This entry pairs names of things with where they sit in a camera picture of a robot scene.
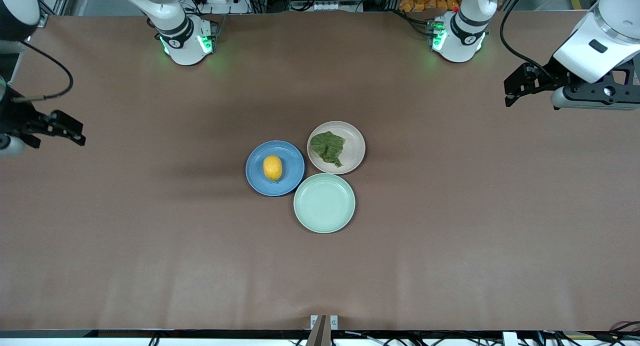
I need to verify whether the green lettuce leaf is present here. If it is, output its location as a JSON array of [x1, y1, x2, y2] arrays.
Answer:
[[309, 131, 346, 168]]

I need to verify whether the yellow lemon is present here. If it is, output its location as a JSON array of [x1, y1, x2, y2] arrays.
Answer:
[[263, 155, 283, 182]]

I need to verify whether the beige round plate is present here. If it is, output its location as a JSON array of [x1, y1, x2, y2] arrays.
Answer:
[[306, 120, 366, 175]]

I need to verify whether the brown table cover sheet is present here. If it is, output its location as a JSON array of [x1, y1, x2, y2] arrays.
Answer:
[[0, 11, 640, 332]]

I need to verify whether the light green round plate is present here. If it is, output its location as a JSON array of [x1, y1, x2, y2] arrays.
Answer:
[[293, 173, 356, 234]]

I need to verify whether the blue round plate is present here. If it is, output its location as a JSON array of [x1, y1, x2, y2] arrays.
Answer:
[[245, 140, 306, 197]]

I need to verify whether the black base cable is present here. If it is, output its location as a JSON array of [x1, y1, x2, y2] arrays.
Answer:
[[392, 7, 437, 37]]

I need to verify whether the black table edge rail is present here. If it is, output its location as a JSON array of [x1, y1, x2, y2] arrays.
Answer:
[[0, 329, 640, 340]]

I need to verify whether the small metal bracket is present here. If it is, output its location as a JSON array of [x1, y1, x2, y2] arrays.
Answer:
[[306, 315, 339, 346]]

